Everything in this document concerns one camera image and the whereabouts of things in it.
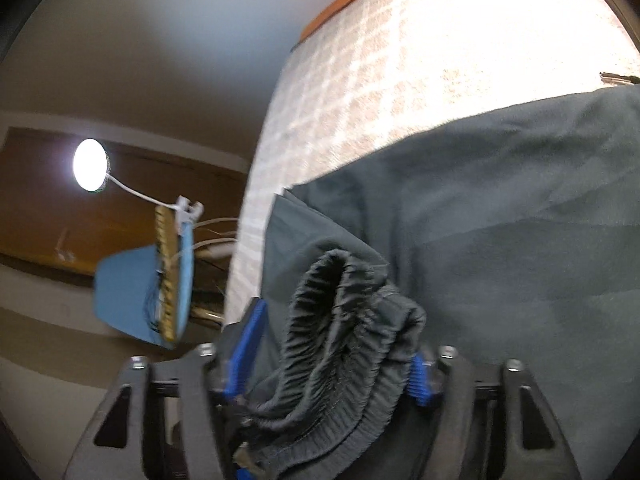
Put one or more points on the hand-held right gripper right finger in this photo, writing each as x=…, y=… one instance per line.
x=420, y=380

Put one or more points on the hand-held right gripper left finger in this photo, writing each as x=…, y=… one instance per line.
x=245, y=350

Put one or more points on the dark grey pants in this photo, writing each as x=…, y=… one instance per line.
x=475, y=210

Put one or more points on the blue object with gold trim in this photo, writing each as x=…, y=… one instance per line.
x=125, y=295

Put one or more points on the white plastic clip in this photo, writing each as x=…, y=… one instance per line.
x=189, y=210

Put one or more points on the small round white lamp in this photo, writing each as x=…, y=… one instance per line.
x=90, y=165

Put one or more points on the checkered beige bed sheet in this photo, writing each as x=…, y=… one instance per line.
x=400, y=60

